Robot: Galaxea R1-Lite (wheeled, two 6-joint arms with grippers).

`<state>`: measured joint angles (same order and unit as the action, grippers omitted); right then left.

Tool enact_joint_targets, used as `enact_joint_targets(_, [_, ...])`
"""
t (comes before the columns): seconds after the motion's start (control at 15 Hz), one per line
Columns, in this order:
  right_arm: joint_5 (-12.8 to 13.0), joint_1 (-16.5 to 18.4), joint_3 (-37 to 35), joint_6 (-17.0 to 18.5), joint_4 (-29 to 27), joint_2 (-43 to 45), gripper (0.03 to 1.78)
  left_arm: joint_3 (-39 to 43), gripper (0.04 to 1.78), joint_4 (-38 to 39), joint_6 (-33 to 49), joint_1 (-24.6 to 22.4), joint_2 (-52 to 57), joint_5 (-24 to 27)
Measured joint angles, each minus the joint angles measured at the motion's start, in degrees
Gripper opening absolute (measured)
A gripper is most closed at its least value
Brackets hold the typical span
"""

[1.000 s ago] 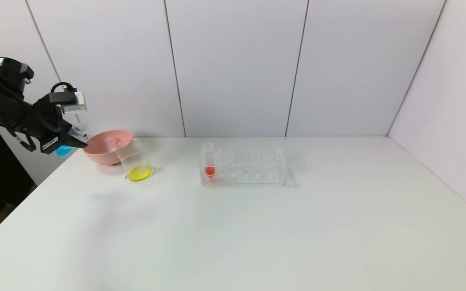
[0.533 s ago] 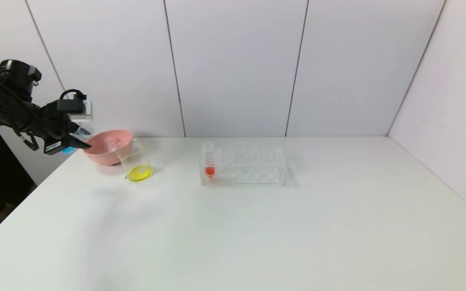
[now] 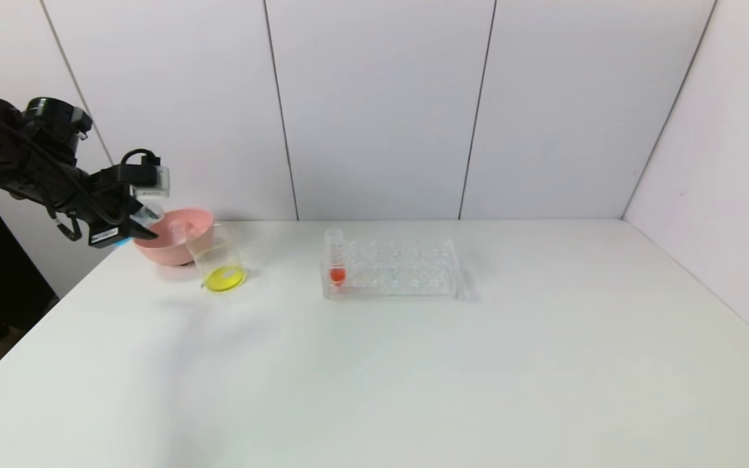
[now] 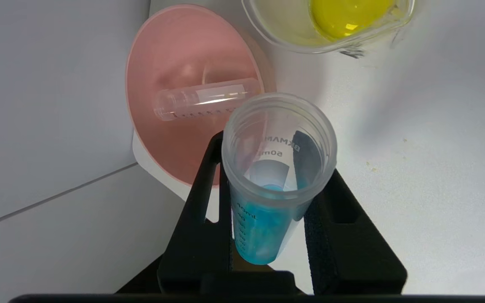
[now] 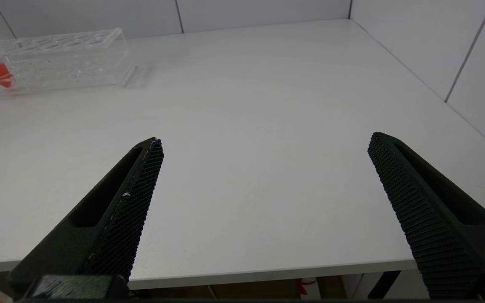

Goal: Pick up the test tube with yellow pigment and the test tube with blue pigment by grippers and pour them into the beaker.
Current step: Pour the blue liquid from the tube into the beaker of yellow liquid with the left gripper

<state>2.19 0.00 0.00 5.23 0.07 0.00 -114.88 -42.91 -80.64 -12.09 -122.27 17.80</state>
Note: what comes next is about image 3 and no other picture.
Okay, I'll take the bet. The clear glass beaker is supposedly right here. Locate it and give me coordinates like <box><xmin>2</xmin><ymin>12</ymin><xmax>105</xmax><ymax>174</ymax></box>
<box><xmin>186</xmin><ymin>223</ymin><xmax>248</xmax><ymax>293</ymax></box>

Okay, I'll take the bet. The clear acrylic test tube rack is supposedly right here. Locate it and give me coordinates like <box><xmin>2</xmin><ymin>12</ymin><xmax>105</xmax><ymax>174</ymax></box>
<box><xmin>321</xmin><ymin>235</ymin><xmax>460</xmax><ymax>300</ymax></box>

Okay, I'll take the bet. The thin black cable white label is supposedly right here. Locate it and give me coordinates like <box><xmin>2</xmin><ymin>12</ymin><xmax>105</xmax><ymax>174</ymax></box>
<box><xmin>55</xmin><ymin>211</ymin><xmax>84</xmax><ymax>242</ymax></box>

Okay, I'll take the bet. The test tube with blue liquid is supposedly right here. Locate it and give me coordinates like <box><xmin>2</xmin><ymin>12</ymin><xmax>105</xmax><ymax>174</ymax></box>
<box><xmin>113</xmin><ymin>203</ymin><xmax>165</xmax><ymax>248</ymax></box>

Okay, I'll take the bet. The pink bowl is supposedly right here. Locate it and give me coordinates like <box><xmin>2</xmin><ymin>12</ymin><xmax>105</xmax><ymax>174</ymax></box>
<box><xmin>132</xmin><ymin>208</ymin><xmax>216</xmax><ymax>267</ymax></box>

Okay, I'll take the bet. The test tube with red liquid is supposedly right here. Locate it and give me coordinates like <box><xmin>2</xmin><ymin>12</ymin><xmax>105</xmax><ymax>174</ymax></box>
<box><xmin>324</xmin><ymin>229</ymin><xmax>348</xmax><ymax>287</ymax></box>

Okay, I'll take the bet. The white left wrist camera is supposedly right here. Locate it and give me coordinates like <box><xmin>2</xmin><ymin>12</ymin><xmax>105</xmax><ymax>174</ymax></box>
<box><xmin>131</xmin><ymin>166</ymin><xmax>171</xmax><ymax>198</ymax></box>

